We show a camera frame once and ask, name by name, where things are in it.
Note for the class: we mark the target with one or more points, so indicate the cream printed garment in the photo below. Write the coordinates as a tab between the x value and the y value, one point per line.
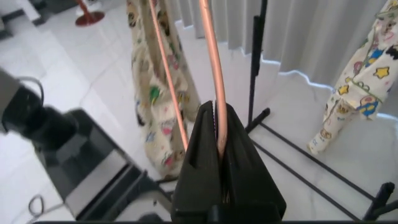
367	81

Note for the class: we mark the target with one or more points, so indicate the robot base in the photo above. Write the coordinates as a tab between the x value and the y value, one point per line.
93	174

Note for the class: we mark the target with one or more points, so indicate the cream printed trousers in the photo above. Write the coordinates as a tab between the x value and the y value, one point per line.
155	93

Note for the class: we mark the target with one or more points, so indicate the red stand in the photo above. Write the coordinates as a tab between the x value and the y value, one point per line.
90	18

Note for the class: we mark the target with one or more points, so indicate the white curtain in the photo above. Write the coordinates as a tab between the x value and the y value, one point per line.
311	31

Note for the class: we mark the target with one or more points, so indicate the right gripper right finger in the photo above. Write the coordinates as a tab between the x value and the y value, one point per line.
252	193

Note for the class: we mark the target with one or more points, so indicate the black clothes rack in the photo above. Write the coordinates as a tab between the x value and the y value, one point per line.
255	46

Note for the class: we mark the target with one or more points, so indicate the pink clothes hanger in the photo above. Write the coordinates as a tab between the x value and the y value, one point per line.
214	62

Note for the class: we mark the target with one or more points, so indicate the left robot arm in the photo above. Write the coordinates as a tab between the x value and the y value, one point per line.
37	121

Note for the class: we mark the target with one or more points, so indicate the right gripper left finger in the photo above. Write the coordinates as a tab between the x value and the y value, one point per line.
199	186

